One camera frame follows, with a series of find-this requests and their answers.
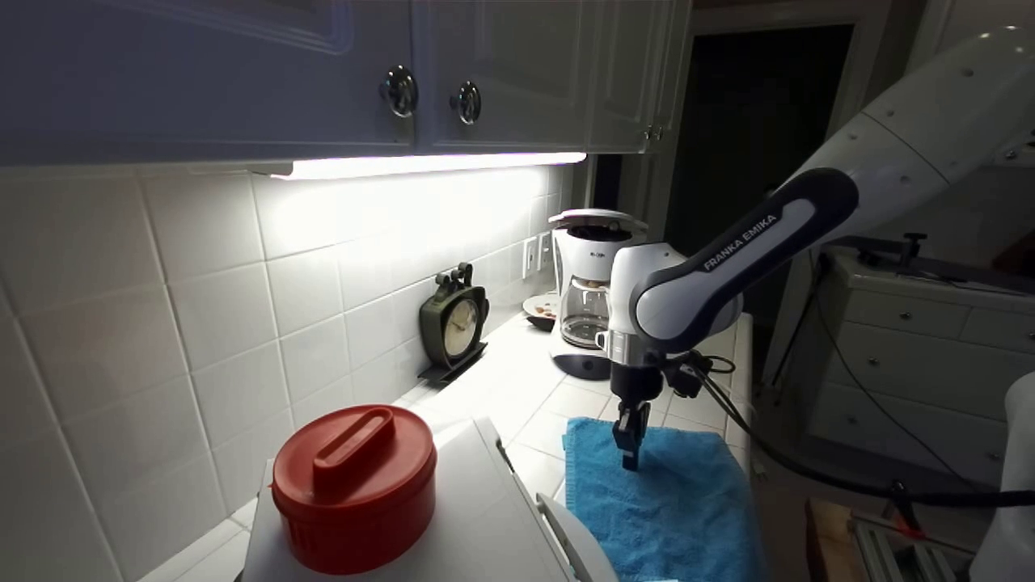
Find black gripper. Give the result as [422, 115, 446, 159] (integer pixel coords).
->
[612, 364, 662, 473]

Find blue terry towel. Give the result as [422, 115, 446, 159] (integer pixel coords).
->
[564, 416, 766, 582]

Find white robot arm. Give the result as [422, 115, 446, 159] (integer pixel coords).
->
[602, 27, 1035, 473]

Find small brown bowl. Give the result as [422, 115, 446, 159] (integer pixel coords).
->
[521, 293, 557, 333]

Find white coffee maker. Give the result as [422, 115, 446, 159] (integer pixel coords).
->
[550, 206, 646, 382]

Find dark green desk clock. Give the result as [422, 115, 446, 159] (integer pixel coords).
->
[416, 263, 488, 388]

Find white appliance with red lid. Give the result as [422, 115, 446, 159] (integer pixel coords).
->
[241, 421, 616, 582]

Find red round lid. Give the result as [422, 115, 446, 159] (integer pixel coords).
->
[271, 404, 438, 575]

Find white drawer cabinet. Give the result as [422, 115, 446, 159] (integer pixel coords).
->
[803, 255, 1035, 484]

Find right cabinet knob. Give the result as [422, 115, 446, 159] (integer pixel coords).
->
[450, 80, 481, 127]

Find cabinet knob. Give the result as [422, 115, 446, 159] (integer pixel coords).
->
[450, 80, 481, 127]
[383, 65, 416, 118]

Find under-cabinet light strip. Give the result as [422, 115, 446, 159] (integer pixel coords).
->
[254, 152, 590, 181]

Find left cabinet knob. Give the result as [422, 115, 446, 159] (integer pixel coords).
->
[383, 65, 416, 118]

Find white upper cabinet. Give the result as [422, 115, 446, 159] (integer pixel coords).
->
[0, 0, 692, 168]

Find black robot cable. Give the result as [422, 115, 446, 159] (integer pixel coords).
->
[690, 352, 1035, 512]

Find wall power outlet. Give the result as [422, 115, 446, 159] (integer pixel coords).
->
[521, 235, 541, 280]

